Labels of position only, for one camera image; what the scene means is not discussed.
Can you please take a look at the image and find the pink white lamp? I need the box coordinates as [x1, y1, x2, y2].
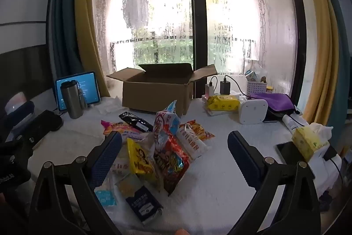
[5, 92, 27, 115]

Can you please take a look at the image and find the white square device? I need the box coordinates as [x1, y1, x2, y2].
[238, 100, 269, 125]

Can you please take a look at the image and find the orange pink snack packet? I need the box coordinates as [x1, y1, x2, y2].
[101, 120, 133, 137]

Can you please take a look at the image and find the black charging cable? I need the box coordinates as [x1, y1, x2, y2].
[224, 75, 257, 101]

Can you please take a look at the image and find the orange chips packet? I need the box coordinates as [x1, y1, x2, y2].
[187, 120, 216, 141]

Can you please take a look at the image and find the light blue snack packet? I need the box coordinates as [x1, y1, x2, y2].
[95, 183, 118, 207]

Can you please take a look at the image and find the yellow tissue box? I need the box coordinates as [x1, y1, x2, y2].
[291, 123, 334, 162]

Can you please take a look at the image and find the red noodle packet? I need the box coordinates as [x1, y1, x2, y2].
[153, 136, 192, 196]

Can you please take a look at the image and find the white pink snack packet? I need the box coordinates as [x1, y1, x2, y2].
[111, 154, 131, 176]

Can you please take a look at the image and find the pale yellow snack packet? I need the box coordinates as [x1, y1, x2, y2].
[115, 174, 144, 197]

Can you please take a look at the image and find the brown cardboard box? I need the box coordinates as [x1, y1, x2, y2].
[106, 63, 218, 116]

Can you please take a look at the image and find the white desk organizer basket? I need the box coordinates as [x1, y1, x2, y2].
[245, 70, 268, 95]

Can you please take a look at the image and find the black snack packet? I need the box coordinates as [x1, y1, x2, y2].
[119, 112, 154, 132]

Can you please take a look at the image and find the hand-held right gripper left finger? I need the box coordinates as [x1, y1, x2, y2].
[27, 130, 123, 235]

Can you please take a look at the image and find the steel travel tumbler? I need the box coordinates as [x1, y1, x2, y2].
[60, 80, 84, 119]

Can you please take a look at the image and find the black smartphone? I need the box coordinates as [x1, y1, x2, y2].
[275, 141, 316, 178]

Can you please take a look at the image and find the white blue red snack packet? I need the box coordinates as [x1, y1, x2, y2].
[153, 100, 181, 149]

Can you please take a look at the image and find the tablet with blue screen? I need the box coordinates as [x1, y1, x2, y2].
[55, 71, 101, 112]

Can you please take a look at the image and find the white packet with red print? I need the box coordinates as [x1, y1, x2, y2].
[176, 125, 211, 160]

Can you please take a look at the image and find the teal curtain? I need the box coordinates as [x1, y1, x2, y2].
[311, 0, 352, 125]
[47, 0, 91, 81]

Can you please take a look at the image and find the purple pouch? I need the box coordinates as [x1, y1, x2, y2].
[257, 93, 297, 118]

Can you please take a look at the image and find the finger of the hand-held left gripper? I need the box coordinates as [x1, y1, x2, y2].
[15, 110, 64, 153]
[4, 101, 36, 128]

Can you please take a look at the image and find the yellow wet wipes pack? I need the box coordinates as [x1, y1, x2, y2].
[207, 94, 241, 111]

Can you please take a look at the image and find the black plug charger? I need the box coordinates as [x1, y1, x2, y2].
[219, 80, 231, 95]

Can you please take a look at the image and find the dark blue snack packet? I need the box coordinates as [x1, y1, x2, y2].
[125, 185, 163, 226]

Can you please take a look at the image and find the yellow curtain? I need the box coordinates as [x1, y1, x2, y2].
[295, 0, 340, 125]
[75, 0, 111, 98]

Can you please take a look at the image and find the white cream tube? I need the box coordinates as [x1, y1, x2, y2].
[282, 114, 312, 132]

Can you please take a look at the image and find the black window frame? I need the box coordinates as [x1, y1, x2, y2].
[187, 0, 207, 99]

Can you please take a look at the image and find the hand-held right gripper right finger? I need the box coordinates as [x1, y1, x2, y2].
[227, 130, 323, 235]

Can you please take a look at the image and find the black power adapter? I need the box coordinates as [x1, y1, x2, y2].
[323, 146, 338, 162]

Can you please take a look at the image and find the white tablecloth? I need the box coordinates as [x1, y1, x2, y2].
[25, 96, 344, 235]

